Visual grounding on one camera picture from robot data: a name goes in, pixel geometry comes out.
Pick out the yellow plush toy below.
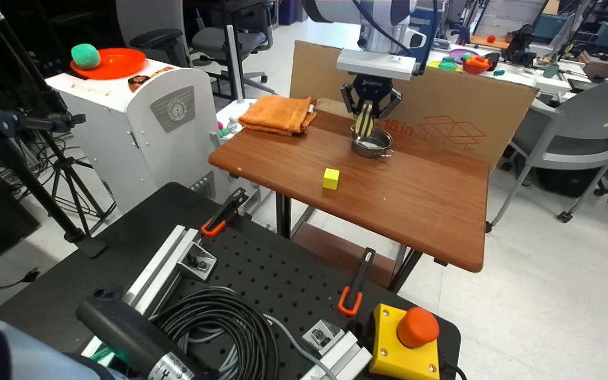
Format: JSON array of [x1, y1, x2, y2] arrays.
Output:
[[355, 103, 375, 139]]

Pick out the black and orange clamp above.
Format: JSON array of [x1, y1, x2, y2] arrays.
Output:
[[201, 187, 250, 237], [337, 247, 376, 317]]

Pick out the silver pot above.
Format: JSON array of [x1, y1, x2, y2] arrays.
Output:
[[350, 127, 394, 159]]

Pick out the white toy kitchen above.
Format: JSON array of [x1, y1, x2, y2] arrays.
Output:
[[45, 58, 242, 215]]

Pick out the grey cable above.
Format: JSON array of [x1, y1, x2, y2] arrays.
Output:
[[263, 313, 337, 380]]

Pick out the orange plate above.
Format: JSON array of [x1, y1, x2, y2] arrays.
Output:
[[70, 48, 147, 81]]

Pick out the green plush ball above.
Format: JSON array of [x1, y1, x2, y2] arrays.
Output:
[[70, 43, 101, 70]]

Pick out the yellow emergency stop button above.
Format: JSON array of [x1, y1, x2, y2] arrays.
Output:
[[368, 303, 441, 380]]

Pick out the coil of black cable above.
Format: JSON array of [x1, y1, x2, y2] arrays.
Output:
[[150, 286, 281, 380]]

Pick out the row of office chairs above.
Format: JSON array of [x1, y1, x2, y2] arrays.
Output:
[[115, 0, 279, 102]]

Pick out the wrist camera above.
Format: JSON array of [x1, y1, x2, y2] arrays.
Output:
[[336, 49, 417, 80]]

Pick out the aluminium rail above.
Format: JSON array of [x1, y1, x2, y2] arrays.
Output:
[[79, 224, 218, 366], [301, 319, 374, 380]]

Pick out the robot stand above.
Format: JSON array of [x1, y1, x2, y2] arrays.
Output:
[[0, 182, 463, 380]]

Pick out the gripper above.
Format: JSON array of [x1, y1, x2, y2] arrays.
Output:
[[340, 74, 403, 120]]

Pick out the red bowl of toys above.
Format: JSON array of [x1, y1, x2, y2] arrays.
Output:
[[462, 54, 493, 75]]

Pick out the orange cloth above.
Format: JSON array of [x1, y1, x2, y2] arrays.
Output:
[[237, 94, 318, 137]]

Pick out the camera on tripod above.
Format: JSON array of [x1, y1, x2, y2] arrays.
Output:
[[0, 108, 120, 259]]

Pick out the white table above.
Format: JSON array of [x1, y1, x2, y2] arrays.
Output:
[[424, 46, 591, 105]]

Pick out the grey chair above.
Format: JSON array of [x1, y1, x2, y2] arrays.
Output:
[[486, 81, 608, 233]]

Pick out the cardboard sheet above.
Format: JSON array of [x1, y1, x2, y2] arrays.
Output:
[[289, 41, 540, 175]]

